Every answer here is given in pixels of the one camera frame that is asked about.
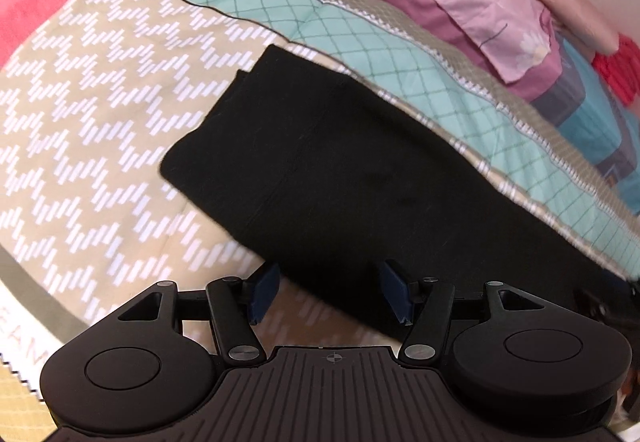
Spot chevron patterned quilt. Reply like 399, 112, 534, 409
1, 0, 639, 384

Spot black pants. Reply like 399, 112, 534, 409
160, 46, 639, 340

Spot red knitted blanket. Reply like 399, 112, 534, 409
591, 34, 640, 114

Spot blue grey pillow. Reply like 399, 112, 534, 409
532, 36, 639, 215

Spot peach small pillow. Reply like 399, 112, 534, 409
540, 0, 620, 56

